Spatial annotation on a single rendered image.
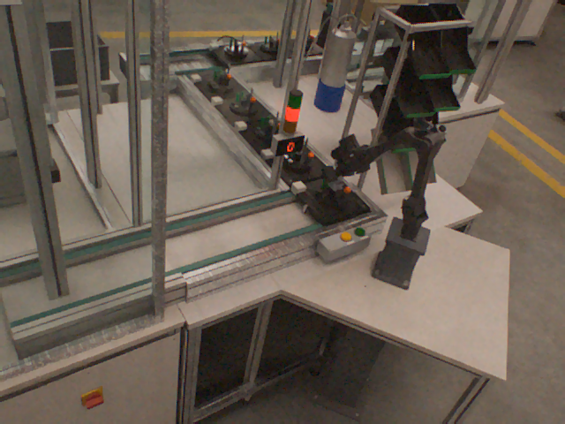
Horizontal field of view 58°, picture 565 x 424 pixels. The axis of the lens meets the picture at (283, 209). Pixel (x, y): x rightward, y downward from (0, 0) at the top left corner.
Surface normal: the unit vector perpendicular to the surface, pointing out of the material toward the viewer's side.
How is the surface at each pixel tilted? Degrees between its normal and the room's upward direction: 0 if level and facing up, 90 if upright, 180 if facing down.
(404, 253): 90
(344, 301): 0
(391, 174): 45
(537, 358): 0
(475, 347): 0
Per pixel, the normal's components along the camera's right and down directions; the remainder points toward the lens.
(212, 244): 0.16, -0.76
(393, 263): -0.36, 0.55
